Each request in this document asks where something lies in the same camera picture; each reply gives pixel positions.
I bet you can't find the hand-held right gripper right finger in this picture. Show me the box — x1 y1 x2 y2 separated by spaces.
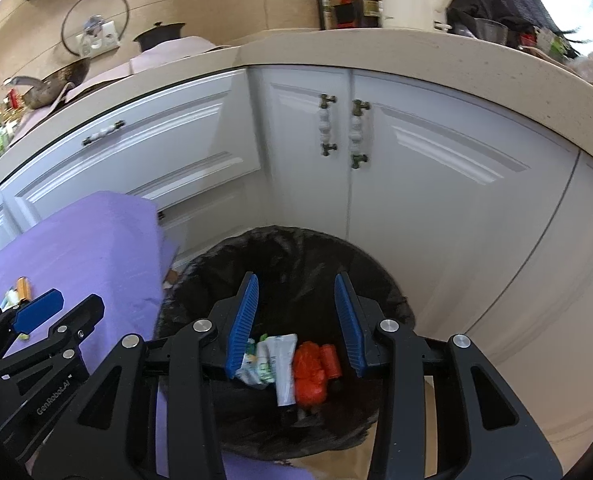
333 271 563 480

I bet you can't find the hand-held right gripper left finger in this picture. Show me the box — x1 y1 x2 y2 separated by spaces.
31 271 260 480

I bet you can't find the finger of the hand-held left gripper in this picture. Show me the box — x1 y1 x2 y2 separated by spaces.
0 288 66 350
0 293 106 387

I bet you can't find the white blue printed packet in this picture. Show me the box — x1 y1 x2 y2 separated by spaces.
235 338 273 387

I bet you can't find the white green wrapper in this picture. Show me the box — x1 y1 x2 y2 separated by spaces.
255 333 298 407

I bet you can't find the red plastic bag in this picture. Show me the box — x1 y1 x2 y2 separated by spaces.
293 341 328 407

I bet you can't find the trash bin with black bag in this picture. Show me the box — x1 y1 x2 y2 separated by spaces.
153 225 417 464

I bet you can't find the purple tablecloth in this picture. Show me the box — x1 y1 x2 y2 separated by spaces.
0 190 323 480

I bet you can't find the wide white cabinet drawer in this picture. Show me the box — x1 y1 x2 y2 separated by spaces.
0 69 264 246

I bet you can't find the metal wok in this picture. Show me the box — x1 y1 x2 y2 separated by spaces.
2 56 93 112

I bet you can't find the beige kitchen countertop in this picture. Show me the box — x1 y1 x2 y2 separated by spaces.
0 26 593 198

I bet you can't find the black pot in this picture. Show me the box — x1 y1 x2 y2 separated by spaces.
133 21 186 54

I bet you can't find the glass pot lid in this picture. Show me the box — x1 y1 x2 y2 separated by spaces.
60 0 131 57

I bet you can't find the red black box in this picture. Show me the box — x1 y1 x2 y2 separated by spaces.
333 0 365 29

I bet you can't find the clear glass cup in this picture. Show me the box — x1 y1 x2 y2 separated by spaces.
470 18 510 44

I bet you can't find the brass white cabinet handle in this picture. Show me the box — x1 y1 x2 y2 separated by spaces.
81 119 126 148
349 99 371 170
318 93 338 156

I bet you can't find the white wall socket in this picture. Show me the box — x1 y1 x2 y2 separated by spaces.
74 18 120 57

